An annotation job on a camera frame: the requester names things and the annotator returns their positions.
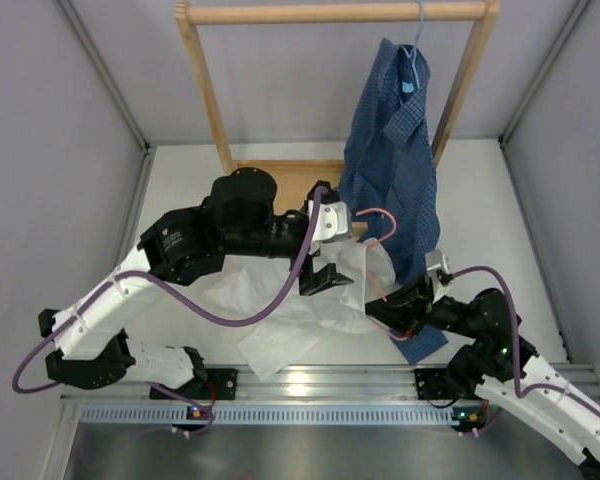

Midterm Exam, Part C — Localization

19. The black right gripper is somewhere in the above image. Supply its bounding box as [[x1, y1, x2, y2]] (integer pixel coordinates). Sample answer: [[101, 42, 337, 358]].
[[360, 272, 482, 339]]

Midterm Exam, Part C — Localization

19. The white shirt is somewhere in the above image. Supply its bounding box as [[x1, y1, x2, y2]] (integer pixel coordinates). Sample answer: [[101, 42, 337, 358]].
[[194, 240, 396, 380]]

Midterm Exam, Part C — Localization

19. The pink wire hanger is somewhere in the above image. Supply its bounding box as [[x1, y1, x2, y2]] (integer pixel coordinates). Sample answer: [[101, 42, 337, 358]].
[[354, 207, 413, 342]]

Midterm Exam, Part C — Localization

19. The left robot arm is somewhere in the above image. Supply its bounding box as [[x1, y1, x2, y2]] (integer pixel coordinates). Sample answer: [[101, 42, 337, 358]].
[[38, 167, 352, 399]]

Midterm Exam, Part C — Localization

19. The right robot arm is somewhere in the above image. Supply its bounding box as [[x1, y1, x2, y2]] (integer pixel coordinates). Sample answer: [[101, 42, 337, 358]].
[[365, 273, 600, 479]]

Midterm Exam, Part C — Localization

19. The blue checked shirt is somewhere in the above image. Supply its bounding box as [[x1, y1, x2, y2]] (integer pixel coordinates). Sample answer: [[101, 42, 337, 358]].
[[335, 36, 449, 365]]

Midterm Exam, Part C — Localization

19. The wooden clothes rack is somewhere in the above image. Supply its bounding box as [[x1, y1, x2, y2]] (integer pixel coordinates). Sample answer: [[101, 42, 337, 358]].
[[173, 0, 502, 238]]

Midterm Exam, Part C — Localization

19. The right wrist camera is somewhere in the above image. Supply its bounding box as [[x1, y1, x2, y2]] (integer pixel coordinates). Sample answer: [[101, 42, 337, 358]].
[[425, 249, 453, 288]]

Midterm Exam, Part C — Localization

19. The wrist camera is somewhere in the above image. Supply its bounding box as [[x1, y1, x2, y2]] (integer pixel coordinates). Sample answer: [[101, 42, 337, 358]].
[[312, 201, 353, 243], [425, 249, 453, 288]]

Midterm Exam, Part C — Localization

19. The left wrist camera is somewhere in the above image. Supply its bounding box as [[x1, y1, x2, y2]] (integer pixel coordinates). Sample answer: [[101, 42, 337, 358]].
[[312, 201, 353, 243]]

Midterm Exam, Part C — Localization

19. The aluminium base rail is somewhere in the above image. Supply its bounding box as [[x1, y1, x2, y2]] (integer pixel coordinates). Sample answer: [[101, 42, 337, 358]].
[[64, 363, 600, 402]]

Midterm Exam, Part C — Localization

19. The right aluminium frame post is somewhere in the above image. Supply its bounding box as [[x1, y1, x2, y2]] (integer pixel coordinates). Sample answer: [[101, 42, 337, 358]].
[[497, 0, 596, 365]]

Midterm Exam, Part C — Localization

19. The aluminium frame post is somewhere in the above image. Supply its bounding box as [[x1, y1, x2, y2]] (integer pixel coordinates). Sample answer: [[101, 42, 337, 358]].
[[497, 0, 596, 365], [52, 0, 156, 265]]

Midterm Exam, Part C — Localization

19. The left aluminium frame post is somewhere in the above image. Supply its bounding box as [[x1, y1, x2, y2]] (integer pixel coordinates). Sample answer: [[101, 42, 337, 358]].
[[52, 0, 156, 265]]

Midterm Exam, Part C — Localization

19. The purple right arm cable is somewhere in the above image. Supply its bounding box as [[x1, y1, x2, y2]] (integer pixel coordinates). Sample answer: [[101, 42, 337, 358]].
[[444, 265, 600, 432]]

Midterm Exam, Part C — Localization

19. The blue wire hanger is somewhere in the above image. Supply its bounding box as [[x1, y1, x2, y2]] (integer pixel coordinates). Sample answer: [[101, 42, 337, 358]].
[[405, 0, 425, 89]]

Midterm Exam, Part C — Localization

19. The grey slotted cable duct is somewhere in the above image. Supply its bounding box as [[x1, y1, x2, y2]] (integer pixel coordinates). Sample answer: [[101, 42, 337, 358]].
[[81, 404, 485, 426]]

